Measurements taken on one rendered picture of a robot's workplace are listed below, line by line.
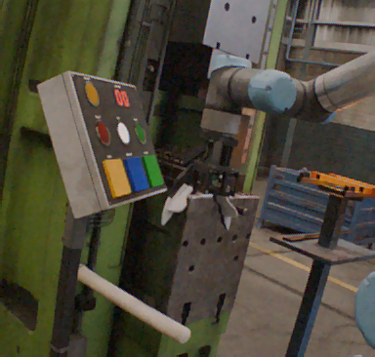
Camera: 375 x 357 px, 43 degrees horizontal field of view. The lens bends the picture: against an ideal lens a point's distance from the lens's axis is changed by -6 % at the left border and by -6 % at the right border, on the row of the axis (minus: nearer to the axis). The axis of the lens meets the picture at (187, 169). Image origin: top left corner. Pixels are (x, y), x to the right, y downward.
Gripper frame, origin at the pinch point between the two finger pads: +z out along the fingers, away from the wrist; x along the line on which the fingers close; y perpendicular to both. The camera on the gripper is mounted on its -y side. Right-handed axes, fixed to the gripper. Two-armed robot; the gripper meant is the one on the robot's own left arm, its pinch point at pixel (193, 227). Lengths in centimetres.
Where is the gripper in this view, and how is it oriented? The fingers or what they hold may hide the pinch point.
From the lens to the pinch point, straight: 102.9
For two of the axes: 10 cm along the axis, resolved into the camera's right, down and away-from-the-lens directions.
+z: -2.0, 9.7, 1.3
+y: 4.2, 2.0, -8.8
